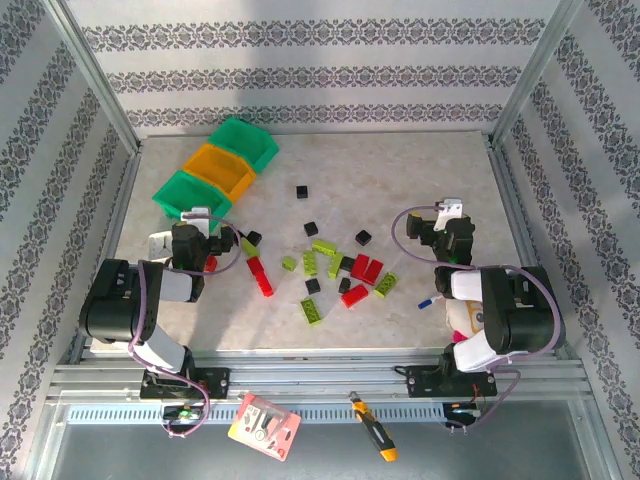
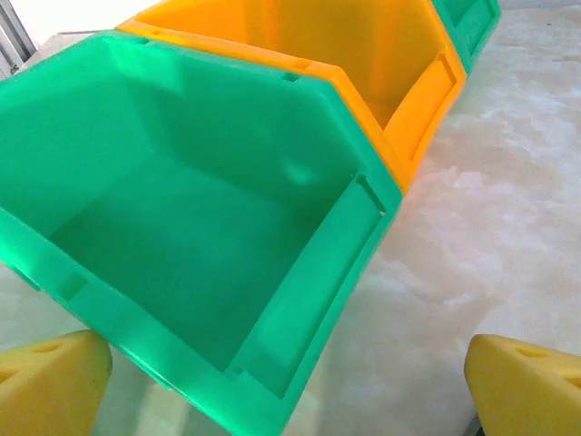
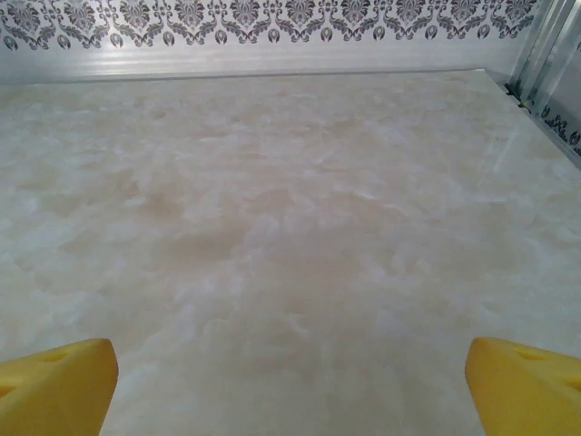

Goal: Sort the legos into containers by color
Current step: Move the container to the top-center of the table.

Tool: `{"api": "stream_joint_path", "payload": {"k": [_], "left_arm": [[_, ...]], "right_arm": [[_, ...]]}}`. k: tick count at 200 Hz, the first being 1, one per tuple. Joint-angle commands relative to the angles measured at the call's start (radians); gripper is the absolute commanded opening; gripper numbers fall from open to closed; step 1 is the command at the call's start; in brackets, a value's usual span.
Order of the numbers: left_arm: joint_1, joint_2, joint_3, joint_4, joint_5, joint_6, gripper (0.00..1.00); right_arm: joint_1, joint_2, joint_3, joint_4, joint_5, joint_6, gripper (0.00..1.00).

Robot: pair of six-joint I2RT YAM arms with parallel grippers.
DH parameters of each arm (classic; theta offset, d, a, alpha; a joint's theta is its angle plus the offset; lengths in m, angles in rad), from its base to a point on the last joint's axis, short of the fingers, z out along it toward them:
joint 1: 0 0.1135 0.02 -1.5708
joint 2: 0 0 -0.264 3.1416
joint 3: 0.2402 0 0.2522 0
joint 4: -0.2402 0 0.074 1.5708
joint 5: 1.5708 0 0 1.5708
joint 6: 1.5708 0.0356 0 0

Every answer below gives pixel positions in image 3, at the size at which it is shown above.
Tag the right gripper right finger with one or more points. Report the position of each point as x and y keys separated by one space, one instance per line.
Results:
x=531 y=395

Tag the aluminium frame post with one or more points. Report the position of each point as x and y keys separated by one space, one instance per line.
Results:
x=540 y=41

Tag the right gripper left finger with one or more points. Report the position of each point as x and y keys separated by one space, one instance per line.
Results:
x=54 y=390

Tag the aluminium side frame rail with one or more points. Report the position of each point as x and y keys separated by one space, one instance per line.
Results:
x=558 y=138

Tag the aluminium rear frame rail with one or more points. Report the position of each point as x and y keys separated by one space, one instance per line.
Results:
x=272 y=63

